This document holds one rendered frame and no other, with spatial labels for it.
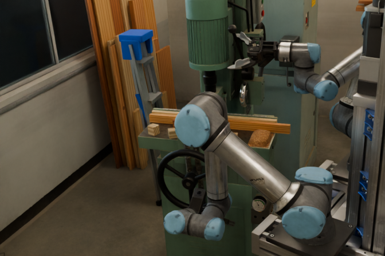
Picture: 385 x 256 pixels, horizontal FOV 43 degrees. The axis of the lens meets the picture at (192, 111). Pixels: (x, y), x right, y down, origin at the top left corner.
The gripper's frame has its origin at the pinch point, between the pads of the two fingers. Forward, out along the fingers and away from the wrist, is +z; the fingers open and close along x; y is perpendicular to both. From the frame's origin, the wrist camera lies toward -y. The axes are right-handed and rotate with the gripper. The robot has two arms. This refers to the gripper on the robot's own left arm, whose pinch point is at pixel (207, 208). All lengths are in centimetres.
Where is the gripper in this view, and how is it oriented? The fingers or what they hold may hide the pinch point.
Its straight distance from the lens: 196.8
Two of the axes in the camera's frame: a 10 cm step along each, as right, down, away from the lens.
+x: 9.3, 1.1, -3.6
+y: -1.5, 9.9, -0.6
